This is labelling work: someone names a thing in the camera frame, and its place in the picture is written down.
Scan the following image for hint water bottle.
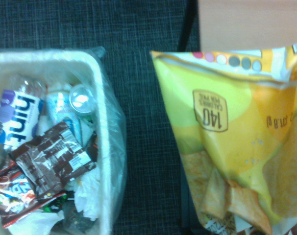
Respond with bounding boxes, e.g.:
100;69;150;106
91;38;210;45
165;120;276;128
0;75;46;152

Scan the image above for red candy wrapper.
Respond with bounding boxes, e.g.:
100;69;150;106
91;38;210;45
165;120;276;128
0;161;67;229

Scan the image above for crumpled white tissue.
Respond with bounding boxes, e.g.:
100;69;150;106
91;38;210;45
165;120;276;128
65;168;101;221

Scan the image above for white trash bin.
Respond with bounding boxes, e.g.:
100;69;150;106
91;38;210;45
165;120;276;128
0;46;128;235

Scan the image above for clear plastic cup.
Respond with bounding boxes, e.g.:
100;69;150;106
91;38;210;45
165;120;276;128
69;84;98;116

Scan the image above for yellow chip bag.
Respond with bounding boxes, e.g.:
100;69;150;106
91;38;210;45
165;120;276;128
149;43;297;235

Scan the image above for brown snack wrapper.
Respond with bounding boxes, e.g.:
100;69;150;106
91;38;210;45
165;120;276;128
11;121;98;197

